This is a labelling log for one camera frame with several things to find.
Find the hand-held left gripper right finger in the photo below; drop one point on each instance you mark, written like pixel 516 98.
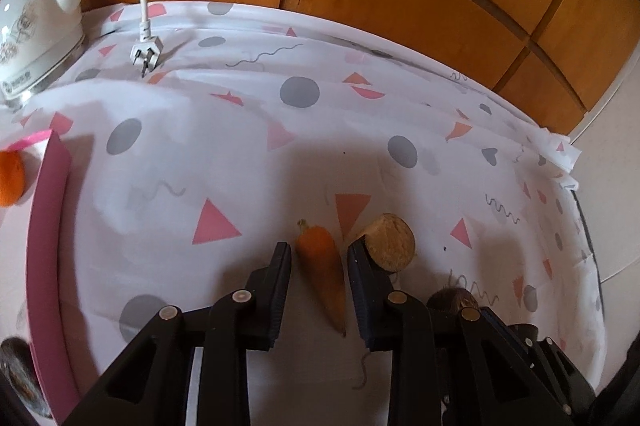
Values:
pixel 362 296

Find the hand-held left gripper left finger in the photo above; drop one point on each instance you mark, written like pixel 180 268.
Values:
pixel 280 291

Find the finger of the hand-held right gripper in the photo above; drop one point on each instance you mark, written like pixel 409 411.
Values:
pixel 550 371

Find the carrot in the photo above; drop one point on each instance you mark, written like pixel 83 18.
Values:
pixel 322 266

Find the pink shallow cardboard box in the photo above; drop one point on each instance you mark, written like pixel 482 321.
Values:
pixel 47 216

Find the cut eggplant piece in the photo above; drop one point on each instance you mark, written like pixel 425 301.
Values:
pixel 20 371
pixel 392 241

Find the orange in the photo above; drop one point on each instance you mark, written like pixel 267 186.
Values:
pixel 10 178

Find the dark purple round fruit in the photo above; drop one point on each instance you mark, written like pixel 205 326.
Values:
pixel 450 298

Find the white patterned tablecloth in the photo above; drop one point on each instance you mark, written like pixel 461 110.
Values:
pixel 350 131

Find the silver kettle base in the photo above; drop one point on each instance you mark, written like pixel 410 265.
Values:
pixel 60 65

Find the white floral ceramic kettle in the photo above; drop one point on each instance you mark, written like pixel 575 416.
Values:
pixel 30 31

